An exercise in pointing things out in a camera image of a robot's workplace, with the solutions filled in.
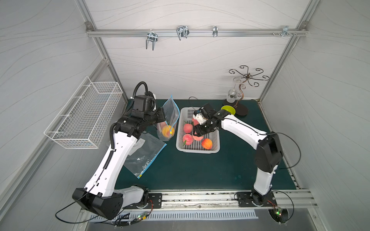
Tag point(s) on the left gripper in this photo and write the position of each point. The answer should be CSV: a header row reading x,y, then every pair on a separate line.
x,y
161,115

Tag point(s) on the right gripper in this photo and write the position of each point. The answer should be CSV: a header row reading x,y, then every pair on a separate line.
x,y
201,127

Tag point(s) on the orange red peach front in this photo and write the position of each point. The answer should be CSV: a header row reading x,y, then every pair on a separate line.
x,y
207,144

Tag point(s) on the clear zip-top bag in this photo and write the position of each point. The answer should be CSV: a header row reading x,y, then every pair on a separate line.
x,y
143,154
172,114

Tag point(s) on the orange yellow peach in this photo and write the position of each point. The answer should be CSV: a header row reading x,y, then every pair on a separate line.
x,y
168,131

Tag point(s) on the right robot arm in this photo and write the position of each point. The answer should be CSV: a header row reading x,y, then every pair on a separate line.
x,y
267,145

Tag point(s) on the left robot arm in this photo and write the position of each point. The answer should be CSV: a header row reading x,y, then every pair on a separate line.
x,y
98,196

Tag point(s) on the pink peach back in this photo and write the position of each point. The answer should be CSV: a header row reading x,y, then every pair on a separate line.
x,y
195,122

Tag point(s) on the white plastic perforated basket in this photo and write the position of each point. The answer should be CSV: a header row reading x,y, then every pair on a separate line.
x,y
186,115

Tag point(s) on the green plastic bowl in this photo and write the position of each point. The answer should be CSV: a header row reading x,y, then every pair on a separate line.
x,y
229,109

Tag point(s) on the brown metal hook stand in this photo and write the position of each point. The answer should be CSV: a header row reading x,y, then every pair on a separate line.
x,y
243,79

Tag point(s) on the metal double hook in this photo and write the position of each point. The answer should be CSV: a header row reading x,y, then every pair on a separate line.
x,y
151,38

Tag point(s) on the metal hook centre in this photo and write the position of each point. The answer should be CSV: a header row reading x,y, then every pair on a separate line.
x,y
182,32

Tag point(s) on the small metal hook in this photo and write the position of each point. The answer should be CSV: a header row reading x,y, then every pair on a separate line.
x,y
215,31

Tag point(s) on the white vent strip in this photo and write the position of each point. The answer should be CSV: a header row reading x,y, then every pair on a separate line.
x,y
166,215

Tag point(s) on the metal hook right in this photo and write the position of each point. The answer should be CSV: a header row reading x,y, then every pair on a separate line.
x,y
285,33

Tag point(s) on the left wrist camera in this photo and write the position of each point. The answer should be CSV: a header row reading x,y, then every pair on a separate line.
x,y
152,101

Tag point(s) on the white wire wall basket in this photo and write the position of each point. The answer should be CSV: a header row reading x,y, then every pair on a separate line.
x,y
84,119

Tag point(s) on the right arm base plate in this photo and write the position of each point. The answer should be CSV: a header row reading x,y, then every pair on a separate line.
x,y
245,199

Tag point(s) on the aluminium top rail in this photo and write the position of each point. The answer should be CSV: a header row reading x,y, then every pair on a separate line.
x,y
167,33

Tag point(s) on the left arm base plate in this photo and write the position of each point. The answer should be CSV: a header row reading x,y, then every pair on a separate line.
x,y
148,201

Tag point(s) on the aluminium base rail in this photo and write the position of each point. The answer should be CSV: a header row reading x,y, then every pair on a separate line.
x,y
224,199

